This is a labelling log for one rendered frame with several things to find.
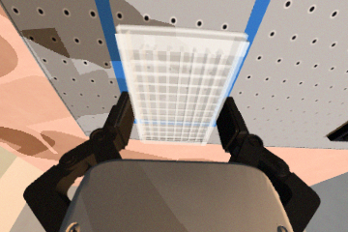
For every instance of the white well plate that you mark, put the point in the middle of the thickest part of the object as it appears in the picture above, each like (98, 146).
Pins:
(180, 106)

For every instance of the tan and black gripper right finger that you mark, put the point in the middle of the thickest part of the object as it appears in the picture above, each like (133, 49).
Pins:
(299, 200)

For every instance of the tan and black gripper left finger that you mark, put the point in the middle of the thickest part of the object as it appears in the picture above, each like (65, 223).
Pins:
(47, 196)

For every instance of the blue tape outline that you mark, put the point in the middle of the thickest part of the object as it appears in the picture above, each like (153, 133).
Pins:
(107, 24)

